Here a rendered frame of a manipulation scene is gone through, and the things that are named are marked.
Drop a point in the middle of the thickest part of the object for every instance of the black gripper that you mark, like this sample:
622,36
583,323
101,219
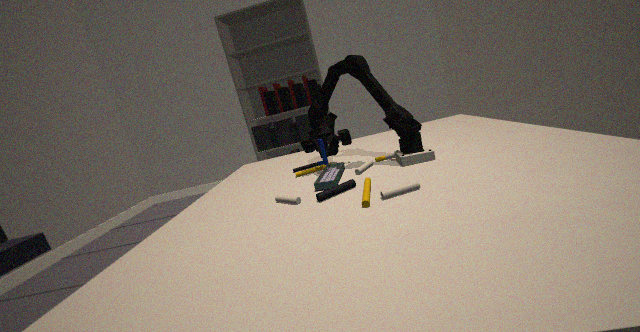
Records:
329,138

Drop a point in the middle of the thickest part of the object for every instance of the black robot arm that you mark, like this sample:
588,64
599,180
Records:
397,117

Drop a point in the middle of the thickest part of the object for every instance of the grey keyboard with keys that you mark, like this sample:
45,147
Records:
329,177

